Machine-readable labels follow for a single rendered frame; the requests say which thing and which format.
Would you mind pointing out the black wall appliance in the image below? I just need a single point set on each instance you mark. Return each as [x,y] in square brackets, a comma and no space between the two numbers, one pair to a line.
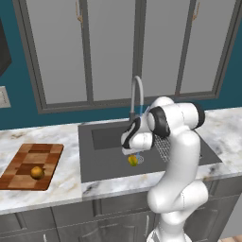
[3,50]

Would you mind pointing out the white wall outlet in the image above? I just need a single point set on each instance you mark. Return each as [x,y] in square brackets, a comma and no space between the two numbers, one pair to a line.
[3,97]

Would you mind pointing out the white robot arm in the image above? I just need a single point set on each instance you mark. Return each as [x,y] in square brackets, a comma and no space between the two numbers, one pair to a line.
[181,164]

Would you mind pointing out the yellow orange mango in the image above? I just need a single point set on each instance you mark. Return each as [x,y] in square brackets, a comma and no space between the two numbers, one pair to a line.
[37,172]

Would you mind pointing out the yellow green mango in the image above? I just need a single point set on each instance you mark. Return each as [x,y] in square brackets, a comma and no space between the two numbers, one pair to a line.
[133,161]

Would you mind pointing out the round sink drain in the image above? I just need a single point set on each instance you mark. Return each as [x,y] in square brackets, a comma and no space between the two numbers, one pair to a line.
[140,159]

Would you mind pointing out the grey cupboard door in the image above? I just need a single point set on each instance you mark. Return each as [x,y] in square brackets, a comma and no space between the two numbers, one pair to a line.
[217,214]
[28,236]
[107,228]

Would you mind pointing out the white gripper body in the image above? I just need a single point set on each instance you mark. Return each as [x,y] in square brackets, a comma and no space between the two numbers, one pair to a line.
[129,152]

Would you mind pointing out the grey curved faucet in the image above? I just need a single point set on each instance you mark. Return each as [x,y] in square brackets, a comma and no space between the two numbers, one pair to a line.
[137,88]

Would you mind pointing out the grey drawer front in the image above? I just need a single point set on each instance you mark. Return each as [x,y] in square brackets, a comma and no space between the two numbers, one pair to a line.
[73,213]
[25,220]
[126,204]

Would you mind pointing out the checkered wooden cutting board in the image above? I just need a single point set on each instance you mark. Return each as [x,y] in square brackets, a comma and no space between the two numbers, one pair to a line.
[30,164]

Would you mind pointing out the grey sink basin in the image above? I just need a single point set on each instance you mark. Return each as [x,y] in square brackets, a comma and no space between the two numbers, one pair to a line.
[104,157]

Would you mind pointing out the grey framed window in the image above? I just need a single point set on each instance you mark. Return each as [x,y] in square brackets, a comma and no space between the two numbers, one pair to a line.
[116,50]

